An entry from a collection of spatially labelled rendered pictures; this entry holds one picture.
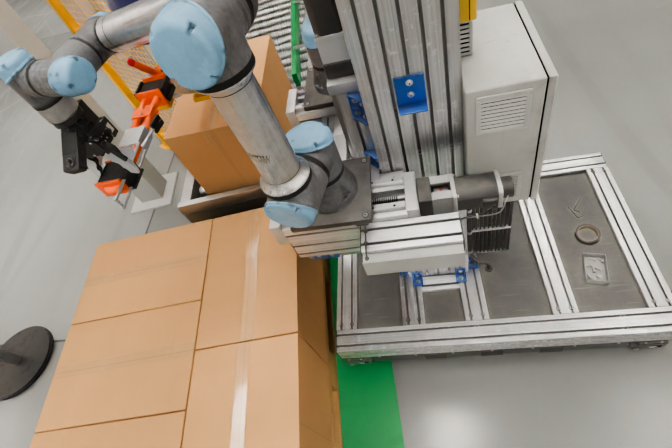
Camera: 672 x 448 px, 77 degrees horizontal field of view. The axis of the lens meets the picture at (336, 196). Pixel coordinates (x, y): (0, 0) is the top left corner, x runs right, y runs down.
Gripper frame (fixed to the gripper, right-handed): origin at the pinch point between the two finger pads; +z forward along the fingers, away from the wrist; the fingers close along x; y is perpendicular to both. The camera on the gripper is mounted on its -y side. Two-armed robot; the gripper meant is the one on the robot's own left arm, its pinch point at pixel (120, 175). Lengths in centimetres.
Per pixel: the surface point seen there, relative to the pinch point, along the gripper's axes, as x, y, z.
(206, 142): 7, 50, 37
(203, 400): 7, -39, 71
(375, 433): -41, -42, 126
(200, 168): 17, 49, 50
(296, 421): -27, -46, 71
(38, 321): 163, 21, 123
